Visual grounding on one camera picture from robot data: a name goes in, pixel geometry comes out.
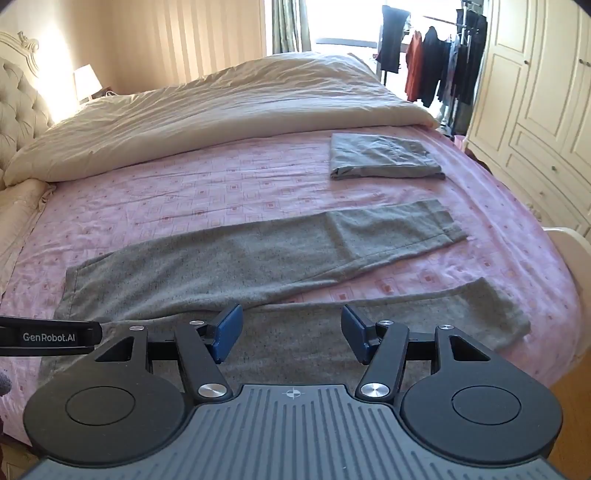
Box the grey speckled pants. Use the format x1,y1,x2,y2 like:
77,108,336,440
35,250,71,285
38,198,532,393

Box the beige pillow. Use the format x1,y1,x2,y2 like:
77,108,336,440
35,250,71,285
0,179,55,295

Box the folded grey pants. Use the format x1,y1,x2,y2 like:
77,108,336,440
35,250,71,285
329,133,446,180

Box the cream bed footboard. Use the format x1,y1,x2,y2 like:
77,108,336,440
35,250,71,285
544,227,591,334

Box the tufted beige headboard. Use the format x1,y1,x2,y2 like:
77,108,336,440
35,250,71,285
0,31,54,187

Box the white bedside lamp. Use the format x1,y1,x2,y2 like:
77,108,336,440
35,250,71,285
73,64,102,104

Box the cream duvet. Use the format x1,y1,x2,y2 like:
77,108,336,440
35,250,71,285
4,52,438,186

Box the cream wardrobe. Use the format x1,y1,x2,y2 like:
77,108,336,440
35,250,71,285
467,1,590,238

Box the patterned window curtain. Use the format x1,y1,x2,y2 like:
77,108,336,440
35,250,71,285
271,0,311,54

